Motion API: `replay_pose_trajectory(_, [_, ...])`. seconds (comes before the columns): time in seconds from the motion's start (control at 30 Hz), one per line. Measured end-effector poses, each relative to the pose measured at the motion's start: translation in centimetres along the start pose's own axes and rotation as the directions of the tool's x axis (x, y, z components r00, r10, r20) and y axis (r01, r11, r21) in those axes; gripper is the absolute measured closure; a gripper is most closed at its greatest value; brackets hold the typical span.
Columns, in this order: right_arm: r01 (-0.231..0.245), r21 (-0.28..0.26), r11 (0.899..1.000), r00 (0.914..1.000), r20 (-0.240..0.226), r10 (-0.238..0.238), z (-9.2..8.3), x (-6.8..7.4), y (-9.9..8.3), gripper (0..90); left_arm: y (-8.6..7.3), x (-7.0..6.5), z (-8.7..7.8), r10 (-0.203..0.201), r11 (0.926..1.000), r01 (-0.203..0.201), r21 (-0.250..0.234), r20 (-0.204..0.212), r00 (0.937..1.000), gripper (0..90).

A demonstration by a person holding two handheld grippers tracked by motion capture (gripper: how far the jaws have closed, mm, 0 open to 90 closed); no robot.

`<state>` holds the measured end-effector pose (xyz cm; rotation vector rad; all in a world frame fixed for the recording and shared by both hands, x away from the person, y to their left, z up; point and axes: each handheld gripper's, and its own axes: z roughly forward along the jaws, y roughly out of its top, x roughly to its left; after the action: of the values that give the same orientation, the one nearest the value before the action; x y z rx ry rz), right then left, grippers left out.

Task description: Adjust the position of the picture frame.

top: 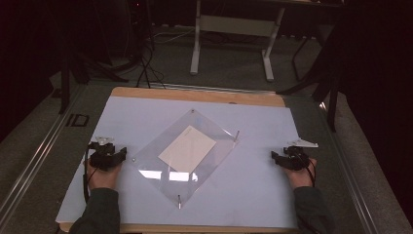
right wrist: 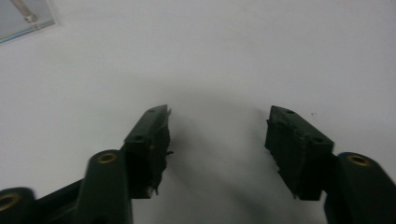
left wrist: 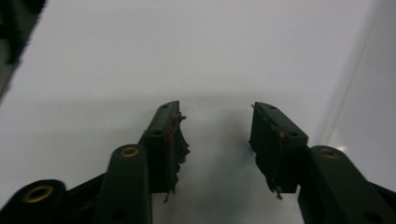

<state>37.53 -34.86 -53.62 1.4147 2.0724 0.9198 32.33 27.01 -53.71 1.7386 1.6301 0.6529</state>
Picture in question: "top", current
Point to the clear acrylic frame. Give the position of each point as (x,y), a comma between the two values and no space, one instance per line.
(156,182)

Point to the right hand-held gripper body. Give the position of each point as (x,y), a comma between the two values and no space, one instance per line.
(296,158)

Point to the aluminium rail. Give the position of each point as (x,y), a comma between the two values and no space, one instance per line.
(347,169)
(35,156)

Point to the cream paper card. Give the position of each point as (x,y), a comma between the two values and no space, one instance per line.
(187,149)

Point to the person's left hand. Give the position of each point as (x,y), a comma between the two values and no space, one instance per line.
(103,178)

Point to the white table mat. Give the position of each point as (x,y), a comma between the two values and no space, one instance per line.
(253,182)

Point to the person's right hand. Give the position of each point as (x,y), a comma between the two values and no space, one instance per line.
(301,178)

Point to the black tripod stand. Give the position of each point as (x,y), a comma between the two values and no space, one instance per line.
(69,58)

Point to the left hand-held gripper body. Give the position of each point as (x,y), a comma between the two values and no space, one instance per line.
(103,156)

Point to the white metal desk frame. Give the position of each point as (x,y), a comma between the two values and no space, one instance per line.
(233,26)

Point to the wooden table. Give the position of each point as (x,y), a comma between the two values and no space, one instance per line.
(195,95)

